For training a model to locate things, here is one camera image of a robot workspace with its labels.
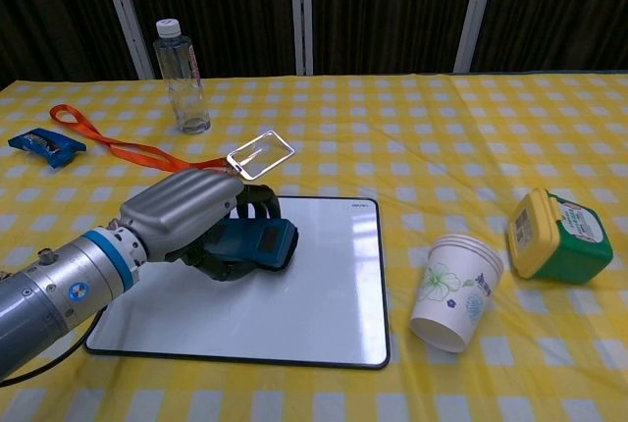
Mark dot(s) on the clear badge card holder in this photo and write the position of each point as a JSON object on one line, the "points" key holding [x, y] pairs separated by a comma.
{"points": [[262, 153]]}

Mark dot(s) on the white dry-erase board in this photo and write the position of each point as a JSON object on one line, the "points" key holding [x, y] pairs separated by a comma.
{"points": [[319, 294]]}

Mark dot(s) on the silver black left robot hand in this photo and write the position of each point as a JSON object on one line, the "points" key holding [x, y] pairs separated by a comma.
{"points": [[176, 211]]}

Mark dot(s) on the blue whiteboard eraser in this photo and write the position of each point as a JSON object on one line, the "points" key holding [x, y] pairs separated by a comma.
{"points": [[241, 241]]}

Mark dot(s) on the green box with yellow lid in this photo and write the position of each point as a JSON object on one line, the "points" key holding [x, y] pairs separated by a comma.
{"points": [[564, 251]]}

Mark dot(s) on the yellow white checked tablecloth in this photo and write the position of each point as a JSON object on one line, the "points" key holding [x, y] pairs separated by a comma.
{"points": [[343, 113]]}

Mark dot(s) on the white paper cup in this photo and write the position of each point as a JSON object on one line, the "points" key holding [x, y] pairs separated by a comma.
{"points": [[498, 265], [502, 261], [494, 269]]}

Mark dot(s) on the blue snack packet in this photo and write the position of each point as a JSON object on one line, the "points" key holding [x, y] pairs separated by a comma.
{"points": [[44, 145]]}

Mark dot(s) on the white metal post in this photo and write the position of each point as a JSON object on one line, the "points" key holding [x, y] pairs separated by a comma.
{"points": [[474, 10], [126, 15], [301, 10]]}

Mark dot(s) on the clear plastic water bottle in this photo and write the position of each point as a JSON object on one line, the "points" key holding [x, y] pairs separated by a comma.
{"points": [[184, 88]]}

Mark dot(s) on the floral print paper cup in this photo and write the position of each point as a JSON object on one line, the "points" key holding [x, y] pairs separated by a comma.
{"points": [[449, 294]]}

